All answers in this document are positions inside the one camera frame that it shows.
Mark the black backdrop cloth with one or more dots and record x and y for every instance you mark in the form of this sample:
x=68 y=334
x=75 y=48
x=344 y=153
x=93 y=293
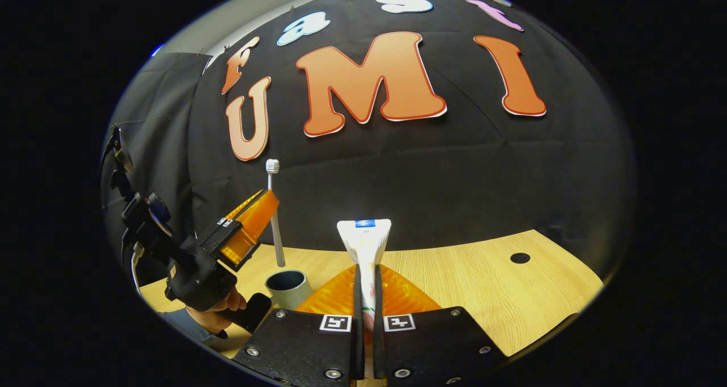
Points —
x=454 y=177

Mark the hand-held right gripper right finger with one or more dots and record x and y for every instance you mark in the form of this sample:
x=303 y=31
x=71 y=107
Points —
x=378 y=347

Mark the dark grey side cloth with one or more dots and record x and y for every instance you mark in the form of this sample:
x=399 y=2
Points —
x=164 y=120

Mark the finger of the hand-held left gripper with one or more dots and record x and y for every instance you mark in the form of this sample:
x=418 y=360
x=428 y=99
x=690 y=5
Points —
x=244 y=203
x=250 y=222

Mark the white toothpaste tube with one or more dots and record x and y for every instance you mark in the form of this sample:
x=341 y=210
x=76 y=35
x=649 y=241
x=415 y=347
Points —
x=363 y=242

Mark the white toothbrush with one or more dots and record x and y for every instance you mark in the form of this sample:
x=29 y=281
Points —
x=272 y=168

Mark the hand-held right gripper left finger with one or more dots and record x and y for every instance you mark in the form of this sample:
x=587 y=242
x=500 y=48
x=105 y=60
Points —
x=358 y=341

